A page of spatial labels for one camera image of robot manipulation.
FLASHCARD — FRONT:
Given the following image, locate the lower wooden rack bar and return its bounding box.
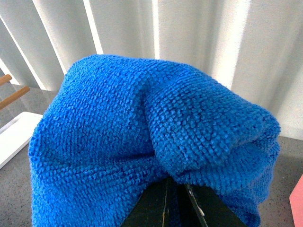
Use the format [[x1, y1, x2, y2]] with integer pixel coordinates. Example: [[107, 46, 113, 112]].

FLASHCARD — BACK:
[[0, 86, 30, 110]]

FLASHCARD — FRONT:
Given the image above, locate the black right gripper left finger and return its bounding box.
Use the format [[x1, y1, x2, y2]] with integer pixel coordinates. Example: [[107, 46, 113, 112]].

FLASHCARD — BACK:
[[121, 178, 171, 227]]

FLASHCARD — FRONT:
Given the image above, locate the wooden rack bar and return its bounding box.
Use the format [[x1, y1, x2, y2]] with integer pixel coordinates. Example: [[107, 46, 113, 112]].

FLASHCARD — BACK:
[[0, 74, 12, 86], [0, 86, 30, 110]]

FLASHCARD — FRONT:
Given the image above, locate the pink plastic bin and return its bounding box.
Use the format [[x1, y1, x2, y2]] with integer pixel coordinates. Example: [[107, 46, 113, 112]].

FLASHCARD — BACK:
[[289, 176, 303, 227]]

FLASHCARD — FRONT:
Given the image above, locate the upper wooden rack bar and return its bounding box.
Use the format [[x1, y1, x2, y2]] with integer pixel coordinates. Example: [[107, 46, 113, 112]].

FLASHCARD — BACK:
[[0, 74, 12, 86]]

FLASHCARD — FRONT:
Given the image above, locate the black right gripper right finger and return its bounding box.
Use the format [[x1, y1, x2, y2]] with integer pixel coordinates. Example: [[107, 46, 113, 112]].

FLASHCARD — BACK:
[[185, 184, 246, 227]]

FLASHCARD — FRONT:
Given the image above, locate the white rack base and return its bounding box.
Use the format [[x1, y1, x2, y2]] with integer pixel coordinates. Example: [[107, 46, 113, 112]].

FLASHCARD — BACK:
[[0, 112, 42, 167]]

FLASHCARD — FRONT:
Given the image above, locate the white curtain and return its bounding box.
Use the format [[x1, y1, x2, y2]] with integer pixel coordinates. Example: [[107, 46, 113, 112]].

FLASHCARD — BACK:
[[0, 0, 303, 140]]

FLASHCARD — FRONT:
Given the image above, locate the blue microfiber cloth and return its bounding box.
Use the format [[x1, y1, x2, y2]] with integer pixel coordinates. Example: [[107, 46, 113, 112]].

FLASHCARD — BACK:
[[28, 54, 280, 227]]

